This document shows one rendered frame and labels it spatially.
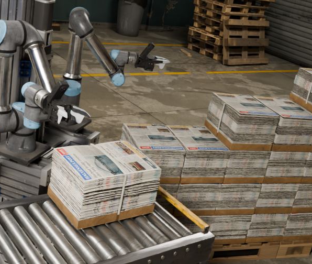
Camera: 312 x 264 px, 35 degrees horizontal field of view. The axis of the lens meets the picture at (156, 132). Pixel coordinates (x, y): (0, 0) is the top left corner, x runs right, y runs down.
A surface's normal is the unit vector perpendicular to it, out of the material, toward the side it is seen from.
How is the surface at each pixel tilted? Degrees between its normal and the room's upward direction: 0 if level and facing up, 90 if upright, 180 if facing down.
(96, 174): 2
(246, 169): 90
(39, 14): 90
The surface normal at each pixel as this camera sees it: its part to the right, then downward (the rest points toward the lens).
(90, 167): 0.18, -0.90
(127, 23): -0.14, 0.36
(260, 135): 0.33, 0.41
